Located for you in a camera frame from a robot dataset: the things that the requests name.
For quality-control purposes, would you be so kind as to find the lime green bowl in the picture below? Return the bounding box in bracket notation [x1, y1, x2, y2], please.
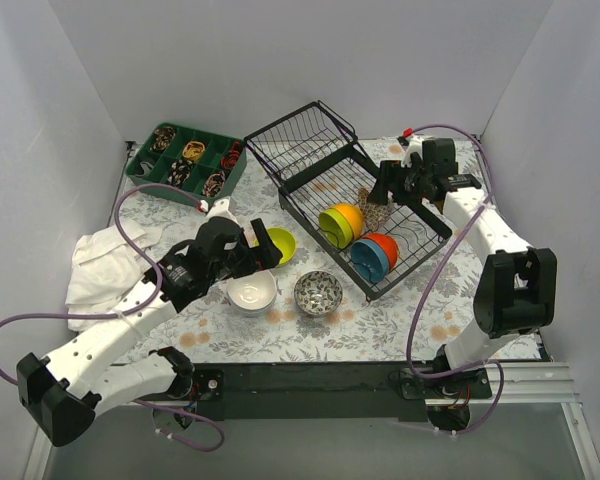
[318, 208, 353, 249]
[267, 227, 297, 268]

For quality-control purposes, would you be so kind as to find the orange bowl front right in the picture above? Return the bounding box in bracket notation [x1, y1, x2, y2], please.
[366, 233, 400, 270]

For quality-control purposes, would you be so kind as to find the blue bowl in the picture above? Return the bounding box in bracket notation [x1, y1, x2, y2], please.
[350, 238, 390, 284]

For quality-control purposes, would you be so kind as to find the green compartment organizer tray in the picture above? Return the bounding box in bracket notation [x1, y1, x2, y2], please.
[126, 123, 247, 206]

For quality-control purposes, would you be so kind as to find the brown patterned rolled belt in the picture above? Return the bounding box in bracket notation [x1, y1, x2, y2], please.
[149, 125, 177, 153]

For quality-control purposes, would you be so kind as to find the black wire dish rack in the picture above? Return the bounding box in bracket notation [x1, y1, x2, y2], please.
[244, 101, 452, 300]

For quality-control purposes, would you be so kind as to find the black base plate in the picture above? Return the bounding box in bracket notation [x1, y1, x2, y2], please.
[192, 361, 492, 422]

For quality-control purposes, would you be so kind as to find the lime green bowl front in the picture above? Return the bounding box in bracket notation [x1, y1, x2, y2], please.
[318, 208, 353, 249]

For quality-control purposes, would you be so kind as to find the red black rolled belt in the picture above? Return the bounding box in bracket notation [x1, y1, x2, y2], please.
[220, 141, 243, 171]

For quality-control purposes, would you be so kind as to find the lime green bowl back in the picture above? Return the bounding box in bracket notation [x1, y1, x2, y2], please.
[267, 227, 297, 268]

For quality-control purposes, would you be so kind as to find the floral patterned table mat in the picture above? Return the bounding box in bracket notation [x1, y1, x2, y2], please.
[118, 153, 482, 363]

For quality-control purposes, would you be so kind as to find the brown patterned bowl row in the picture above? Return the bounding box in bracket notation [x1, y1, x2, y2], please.
[293, 270, 343, 317]
[358, 187, 394, 232]

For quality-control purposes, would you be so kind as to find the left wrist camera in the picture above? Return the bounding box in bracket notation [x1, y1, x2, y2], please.
[205, 197, 237, 223]

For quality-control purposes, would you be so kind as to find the pink floral rolled belt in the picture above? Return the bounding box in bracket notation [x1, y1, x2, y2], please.
[201, 170, 228, 198]

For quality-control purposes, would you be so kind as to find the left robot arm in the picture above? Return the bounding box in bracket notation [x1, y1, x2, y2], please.
[16, 217, 282, 447]

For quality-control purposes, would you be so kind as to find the grey rolled belt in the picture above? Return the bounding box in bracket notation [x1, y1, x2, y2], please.
[133, 160, 154, 178]

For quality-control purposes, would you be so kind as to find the dark floral rolled belt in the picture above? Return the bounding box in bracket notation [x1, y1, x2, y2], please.
[166, 158, 195, 189]

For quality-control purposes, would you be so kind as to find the yellow rolled belt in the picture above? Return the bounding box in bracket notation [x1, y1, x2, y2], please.
[182, 140, 206, 163]

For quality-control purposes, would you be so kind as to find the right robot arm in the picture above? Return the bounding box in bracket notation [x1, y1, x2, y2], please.
[368, 131, 557, 398]

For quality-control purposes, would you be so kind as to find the yellow orange bowl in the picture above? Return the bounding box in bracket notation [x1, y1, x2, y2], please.
[332, 203, 365, 240]

